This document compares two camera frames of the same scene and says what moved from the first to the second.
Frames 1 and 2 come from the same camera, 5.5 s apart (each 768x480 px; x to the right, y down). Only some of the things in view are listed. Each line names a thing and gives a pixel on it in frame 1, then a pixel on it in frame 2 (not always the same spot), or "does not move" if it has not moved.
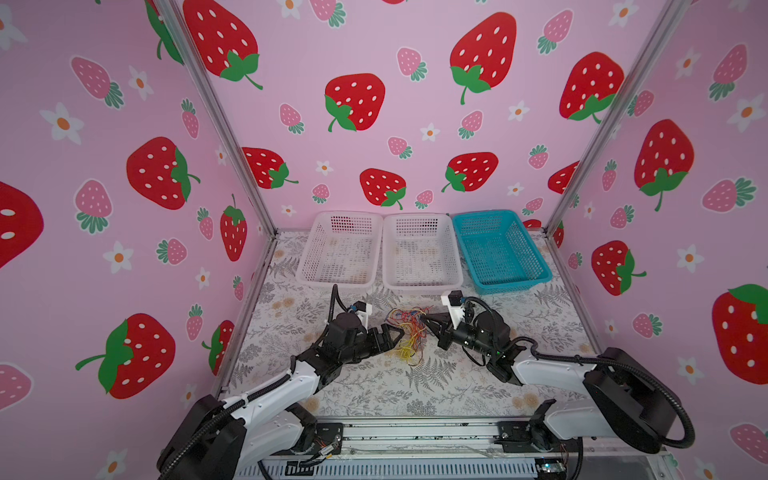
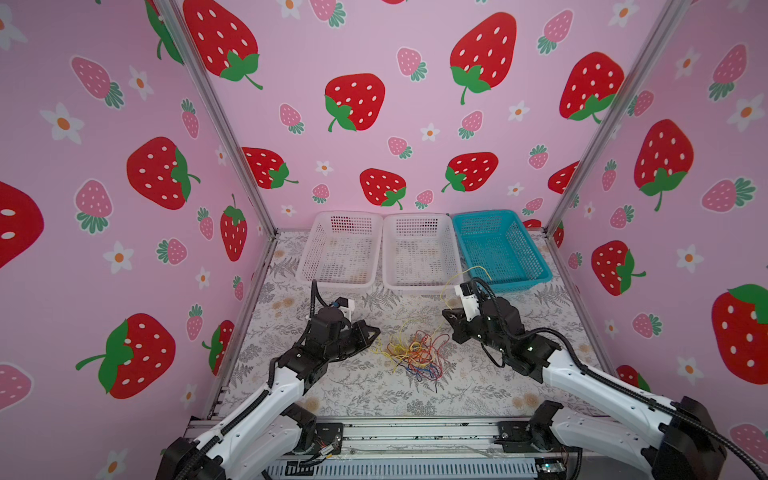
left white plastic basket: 342,249 does not move
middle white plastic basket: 419,254 does not move
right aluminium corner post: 675,14 does not move
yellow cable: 414,332 → 422,356
